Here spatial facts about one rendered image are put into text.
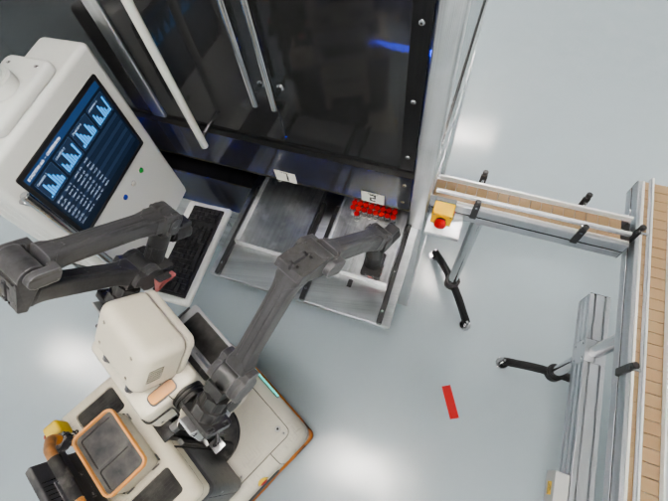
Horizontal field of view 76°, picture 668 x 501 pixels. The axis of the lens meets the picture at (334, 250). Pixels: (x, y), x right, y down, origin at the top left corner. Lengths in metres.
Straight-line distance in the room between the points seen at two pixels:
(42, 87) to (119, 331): 0.69
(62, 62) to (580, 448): 2.10
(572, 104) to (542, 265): 1.27
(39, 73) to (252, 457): 1.61
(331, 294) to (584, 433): 1.06
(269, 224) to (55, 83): 0.81
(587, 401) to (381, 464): 0.97
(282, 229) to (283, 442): 0.95
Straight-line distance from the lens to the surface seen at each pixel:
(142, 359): 1.09
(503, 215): 1.68
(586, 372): 2.00
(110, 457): 1.64
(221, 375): 1.13
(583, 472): 1.92
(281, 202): 1.75
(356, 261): 1.59
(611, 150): 3.33
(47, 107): 1.44
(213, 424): 1.20
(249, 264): 1.65
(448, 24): 1.01
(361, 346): 2.39
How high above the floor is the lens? 2.32
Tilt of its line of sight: 63 degrees down
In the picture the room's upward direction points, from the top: 11 degrees counter-clockwise
